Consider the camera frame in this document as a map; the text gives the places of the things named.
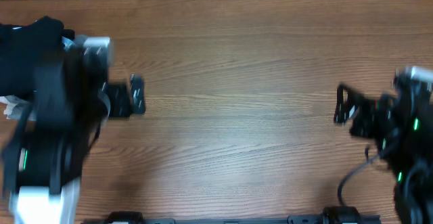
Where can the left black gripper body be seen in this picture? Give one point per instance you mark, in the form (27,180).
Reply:
(107,98)

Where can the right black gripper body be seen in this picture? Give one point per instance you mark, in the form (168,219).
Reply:
(369,122)

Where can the black t-shirt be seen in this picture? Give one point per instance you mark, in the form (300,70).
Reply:
(22,47)

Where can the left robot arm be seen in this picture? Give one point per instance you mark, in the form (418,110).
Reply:
(73,98)

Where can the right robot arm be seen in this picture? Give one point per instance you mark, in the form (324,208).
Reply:
(410,161)

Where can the white folded garment in stack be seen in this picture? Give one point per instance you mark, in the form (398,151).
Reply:
(15,106)

